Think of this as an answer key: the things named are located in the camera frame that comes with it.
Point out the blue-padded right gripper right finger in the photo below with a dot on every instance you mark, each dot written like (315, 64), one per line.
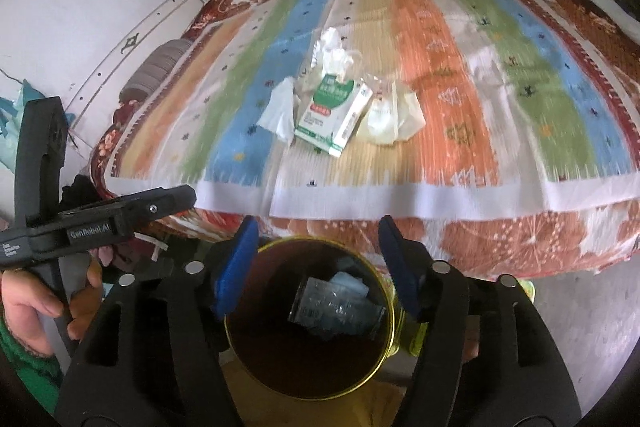
(404, 261)

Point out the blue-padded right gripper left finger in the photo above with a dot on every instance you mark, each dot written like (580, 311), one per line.
(229, 277)

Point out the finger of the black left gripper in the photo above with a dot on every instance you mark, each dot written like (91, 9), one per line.
(129, 212)

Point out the cream yellow snack wrapper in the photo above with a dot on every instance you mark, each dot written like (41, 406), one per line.
(393, 115)

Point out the green white medicine box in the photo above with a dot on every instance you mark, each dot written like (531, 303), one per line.
(330, 117)

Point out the blue white mask package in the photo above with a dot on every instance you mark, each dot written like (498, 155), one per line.
(340, 305)

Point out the gold-rimmed round trash bin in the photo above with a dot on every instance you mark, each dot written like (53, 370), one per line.
(287, 358)

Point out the person's left hand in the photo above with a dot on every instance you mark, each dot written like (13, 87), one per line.
(24, 296)

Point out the grey ribbed pillow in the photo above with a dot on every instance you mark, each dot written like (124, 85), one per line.
(153, 71)

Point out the teal cloth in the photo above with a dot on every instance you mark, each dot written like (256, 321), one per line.
(12, 113)

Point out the white tissue on mat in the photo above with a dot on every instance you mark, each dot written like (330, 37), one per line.
(278, 115)

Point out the colourful striped bed mat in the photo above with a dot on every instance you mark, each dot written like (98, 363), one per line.
(522, 114)

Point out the white bed headboard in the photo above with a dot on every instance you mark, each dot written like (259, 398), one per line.
(96, 100)

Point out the white crumpled plastic bag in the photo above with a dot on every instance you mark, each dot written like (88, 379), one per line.
(330, 57)

